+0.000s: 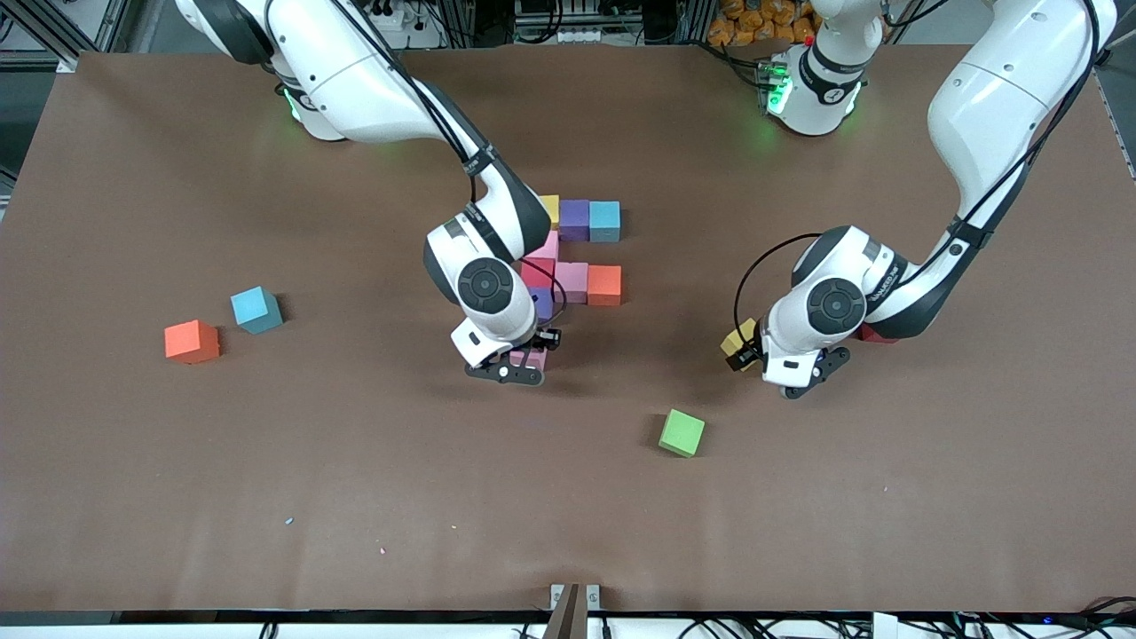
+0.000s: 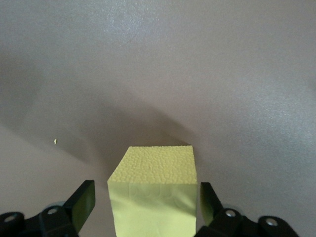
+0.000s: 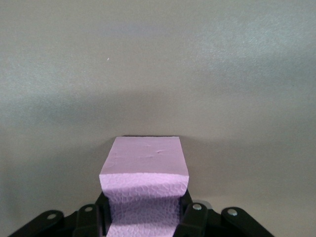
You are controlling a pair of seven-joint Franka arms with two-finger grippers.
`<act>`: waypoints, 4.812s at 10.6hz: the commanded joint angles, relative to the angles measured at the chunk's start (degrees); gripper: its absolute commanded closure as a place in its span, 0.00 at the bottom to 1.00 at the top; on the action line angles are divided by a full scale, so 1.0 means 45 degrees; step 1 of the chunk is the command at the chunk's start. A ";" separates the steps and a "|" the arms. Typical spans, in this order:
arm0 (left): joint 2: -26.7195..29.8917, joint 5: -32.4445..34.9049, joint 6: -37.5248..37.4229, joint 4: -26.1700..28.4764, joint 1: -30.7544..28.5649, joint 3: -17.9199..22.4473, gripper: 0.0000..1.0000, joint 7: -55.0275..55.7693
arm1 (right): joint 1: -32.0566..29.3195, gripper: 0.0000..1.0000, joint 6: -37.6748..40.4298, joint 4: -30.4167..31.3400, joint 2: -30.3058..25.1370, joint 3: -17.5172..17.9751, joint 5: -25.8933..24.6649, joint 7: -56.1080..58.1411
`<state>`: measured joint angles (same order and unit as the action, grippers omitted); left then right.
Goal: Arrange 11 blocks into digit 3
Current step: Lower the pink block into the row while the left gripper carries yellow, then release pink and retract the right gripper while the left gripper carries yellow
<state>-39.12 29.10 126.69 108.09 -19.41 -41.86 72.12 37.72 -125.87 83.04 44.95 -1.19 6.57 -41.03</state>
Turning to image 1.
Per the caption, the orange foam cube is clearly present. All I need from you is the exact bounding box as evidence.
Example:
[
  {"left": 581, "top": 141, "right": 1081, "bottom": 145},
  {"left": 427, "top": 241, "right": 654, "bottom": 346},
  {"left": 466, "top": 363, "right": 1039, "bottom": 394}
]
[
  {"left": 163, "top": 319, "right": 221, "bottom": 366},
  {"left": 587, "top": 264, "right": 623, "bottom": 307}
]

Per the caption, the green foam cube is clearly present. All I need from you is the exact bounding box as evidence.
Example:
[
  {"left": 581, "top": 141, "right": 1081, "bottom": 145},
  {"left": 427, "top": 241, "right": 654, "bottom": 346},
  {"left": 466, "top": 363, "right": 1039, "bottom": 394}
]
[{"left": 658, "top": 408, "right": 706, "bottom": 459}]

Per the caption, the brown table cover sheet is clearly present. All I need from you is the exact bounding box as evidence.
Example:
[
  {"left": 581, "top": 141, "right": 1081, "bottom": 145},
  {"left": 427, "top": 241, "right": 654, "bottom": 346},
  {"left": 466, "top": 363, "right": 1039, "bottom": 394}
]
[{"left": 0, "top": 43, "right": 1136, "bottom": 615}]

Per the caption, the white power strip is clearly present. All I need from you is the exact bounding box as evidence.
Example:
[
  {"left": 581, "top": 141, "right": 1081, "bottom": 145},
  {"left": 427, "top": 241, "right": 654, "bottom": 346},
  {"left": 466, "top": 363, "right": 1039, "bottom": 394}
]
[
  {"left": 515, "top": 25, "right": 622, "bottom": 45},
  {"left": 377, "top": 0, "right": 445, "bottom": 28}
]

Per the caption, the orange packaged items pile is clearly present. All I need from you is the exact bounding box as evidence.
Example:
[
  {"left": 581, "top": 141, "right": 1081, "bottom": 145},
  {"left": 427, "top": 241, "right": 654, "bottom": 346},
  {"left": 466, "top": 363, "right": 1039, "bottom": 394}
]
[{"left": 707, "top": 0, "right": 822, "bottom": 47}]

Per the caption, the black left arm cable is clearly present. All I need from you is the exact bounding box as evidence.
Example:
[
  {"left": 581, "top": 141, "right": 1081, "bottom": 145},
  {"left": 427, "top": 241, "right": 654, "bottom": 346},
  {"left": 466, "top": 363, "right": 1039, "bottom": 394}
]
[{"left": 733, "top": 0, "right": 1106, "bottom": 356}]

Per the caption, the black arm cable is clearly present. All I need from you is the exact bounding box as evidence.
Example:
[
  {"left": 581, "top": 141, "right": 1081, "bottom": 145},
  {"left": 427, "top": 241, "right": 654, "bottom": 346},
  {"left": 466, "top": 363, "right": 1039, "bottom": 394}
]
[
  {"left": 733, "top": 0, "right": 1106, "bottom": 356},
  {"left": 333, "top": 0, "right": 485, "bottom": 201}
]

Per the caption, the grey metal table bracket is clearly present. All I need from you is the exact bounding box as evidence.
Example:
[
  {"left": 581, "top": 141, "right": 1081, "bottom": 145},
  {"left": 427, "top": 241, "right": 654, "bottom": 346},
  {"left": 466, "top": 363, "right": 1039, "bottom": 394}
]
[{"left": 550, "top": 583, "right": 602, "bottom": 639}]

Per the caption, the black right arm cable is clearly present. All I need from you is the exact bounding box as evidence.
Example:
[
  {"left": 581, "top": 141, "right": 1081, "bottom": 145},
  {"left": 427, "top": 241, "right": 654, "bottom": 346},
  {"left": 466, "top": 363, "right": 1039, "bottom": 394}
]
[{"left": 333, "top": 0, "right": 485, "bottom": 201}]

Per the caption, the aluminium frame profile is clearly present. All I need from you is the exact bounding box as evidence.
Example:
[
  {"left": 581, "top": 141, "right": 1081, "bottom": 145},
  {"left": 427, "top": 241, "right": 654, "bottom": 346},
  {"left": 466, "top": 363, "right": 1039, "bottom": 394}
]
[
  {"left": 1065, "top": 0, "right": 1136, "bottom": 67},
  {"left": 0, "top": 0, "right": 134, "bottom": 72}
]

